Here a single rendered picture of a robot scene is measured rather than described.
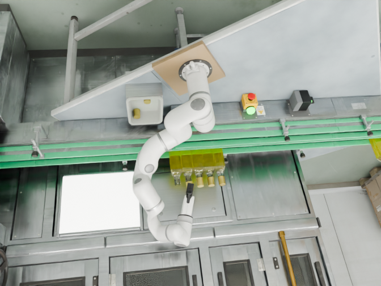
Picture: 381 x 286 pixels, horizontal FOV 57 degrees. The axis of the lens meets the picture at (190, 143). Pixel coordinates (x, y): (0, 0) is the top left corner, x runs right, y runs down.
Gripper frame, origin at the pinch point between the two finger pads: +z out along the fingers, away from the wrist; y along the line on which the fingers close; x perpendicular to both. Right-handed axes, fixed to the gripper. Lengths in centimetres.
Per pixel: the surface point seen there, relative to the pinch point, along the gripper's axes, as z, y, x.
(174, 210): -7.6, -14.5, 6.0
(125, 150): 14.2, 2.3, 36.1
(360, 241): 99, -311, -257
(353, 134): 47, 5, -85
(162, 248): -27.5, -17.0, 8.6
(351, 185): 183, -309, -250
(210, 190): 6.9, -14.3, -11.4
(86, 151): 10, 2, 55
